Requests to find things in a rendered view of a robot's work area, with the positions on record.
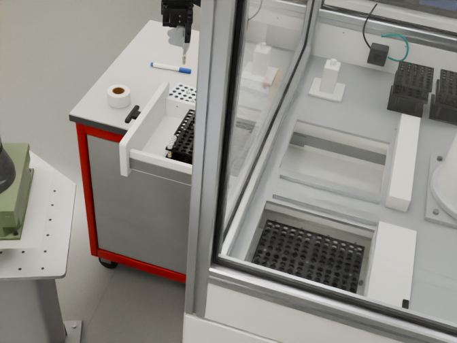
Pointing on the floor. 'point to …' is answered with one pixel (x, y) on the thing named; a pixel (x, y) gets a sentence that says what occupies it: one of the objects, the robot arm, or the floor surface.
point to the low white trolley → (141, 50)
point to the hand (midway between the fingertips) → (186, 48)
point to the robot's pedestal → (20, 314)
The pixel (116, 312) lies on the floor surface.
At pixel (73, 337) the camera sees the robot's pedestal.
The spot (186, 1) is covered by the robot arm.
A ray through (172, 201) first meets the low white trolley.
